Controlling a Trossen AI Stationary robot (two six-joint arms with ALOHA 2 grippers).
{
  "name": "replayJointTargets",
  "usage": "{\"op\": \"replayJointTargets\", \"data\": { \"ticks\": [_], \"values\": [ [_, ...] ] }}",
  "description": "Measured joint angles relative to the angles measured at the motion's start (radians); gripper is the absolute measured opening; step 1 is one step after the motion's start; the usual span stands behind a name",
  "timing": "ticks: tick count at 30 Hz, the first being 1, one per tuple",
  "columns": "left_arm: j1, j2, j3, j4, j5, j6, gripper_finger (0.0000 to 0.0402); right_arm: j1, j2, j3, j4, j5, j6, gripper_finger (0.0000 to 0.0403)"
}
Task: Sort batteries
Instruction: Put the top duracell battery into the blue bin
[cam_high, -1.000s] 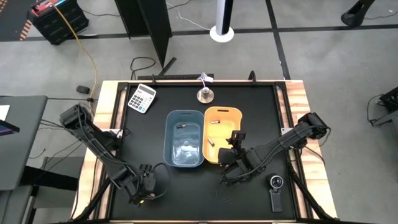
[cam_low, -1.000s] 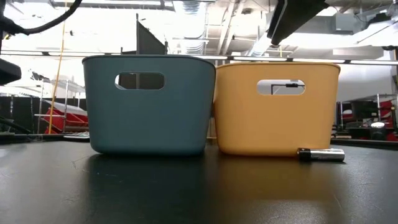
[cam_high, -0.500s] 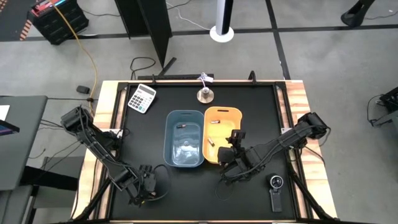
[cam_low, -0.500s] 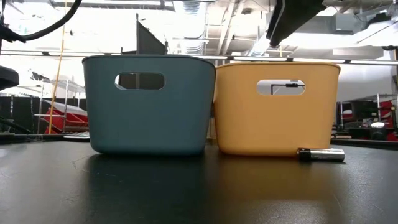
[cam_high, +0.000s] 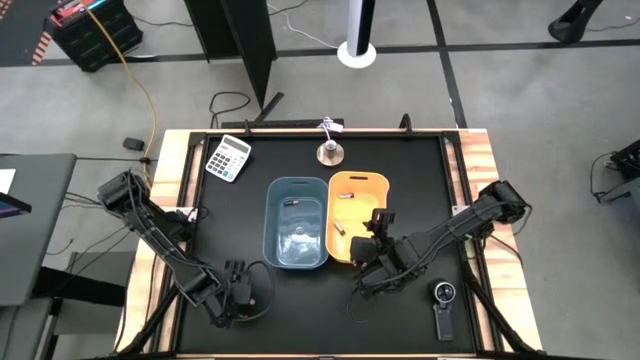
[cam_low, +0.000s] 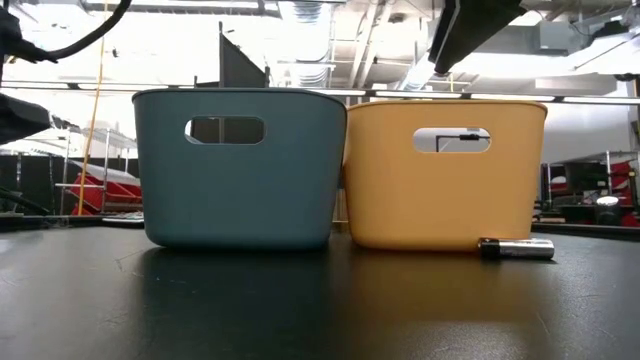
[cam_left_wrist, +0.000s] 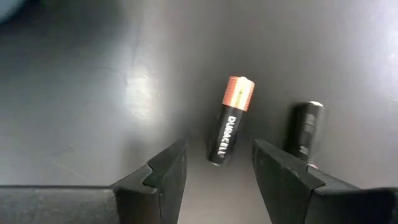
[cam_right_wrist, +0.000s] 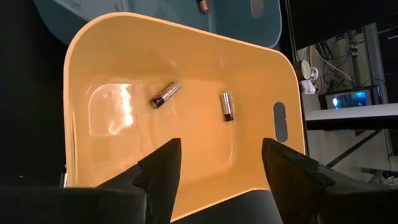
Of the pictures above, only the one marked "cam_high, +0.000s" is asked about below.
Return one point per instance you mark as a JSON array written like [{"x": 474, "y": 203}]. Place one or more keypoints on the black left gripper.
[{"x": 242, "y": 295}]

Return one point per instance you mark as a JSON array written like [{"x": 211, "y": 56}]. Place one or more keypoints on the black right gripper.
[{"x": 386, "y": 248}]

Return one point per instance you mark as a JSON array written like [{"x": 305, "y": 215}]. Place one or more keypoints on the silver and red battery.
[{"x": 346, "y": 195}]

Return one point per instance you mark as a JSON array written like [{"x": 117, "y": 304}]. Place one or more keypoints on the black battery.
[{"x": 291, "y": 203}]

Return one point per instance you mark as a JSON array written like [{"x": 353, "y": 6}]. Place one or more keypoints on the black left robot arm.
[{"x": 160, "y": 235}]

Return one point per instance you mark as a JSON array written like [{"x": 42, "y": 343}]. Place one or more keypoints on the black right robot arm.
[{"x": 450, "y": 230}]

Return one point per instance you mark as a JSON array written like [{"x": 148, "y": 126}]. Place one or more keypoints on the yellow plastic bin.
[{"x": 357, "y": 200}]

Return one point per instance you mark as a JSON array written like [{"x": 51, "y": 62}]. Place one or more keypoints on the blue plastic bin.
[{"x": 296, "y": 225}]

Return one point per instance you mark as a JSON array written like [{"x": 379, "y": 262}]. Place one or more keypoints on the round metal bell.
[{"x": 330, "y": 153}]

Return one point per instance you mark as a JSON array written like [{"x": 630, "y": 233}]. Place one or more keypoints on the white tag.
[{"x": 331, "y": 125}]

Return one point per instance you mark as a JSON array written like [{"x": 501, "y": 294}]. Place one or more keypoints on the white calculator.
[{"x": 228, "y": 158}]

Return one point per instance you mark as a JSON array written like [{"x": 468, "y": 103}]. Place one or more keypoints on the small black floor box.
[{"x": 134, "y": 144}]

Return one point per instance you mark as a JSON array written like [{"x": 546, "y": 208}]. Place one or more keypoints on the white pole with round base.
[{"x": 357, "y": 45}]

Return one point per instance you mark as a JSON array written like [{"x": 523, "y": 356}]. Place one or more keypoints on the grey desk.
[{"x": 35, "y": 225}]

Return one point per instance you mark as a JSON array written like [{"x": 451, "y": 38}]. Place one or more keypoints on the black partition panel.
[{"x": 240, "y": 45}]

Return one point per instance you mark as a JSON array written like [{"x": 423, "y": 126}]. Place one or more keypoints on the laptop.
[{"x": 12, "y": 206}]

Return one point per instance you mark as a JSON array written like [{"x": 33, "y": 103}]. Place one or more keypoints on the white paper sheet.
[{"x": 6, "y": 181}]

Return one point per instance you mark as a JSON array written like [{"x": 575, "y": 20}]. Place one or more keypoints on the black plastic crate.
[{"x": 97, "y": 37}]

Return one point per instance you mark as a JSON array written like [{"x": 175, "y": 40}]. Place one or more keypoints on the black chair base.
[{"x": 572, "y": 22}]

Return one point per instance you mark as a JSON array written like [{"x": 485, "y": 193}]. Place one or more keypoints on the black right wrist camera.
[{"x": 361, "y": 251}]

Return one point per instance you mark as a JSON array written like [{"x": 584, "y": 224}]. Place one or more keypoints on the black metal frame strut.
[
  {"x": 150, "y": 322},
  {"x": 500, "y": 320}
]

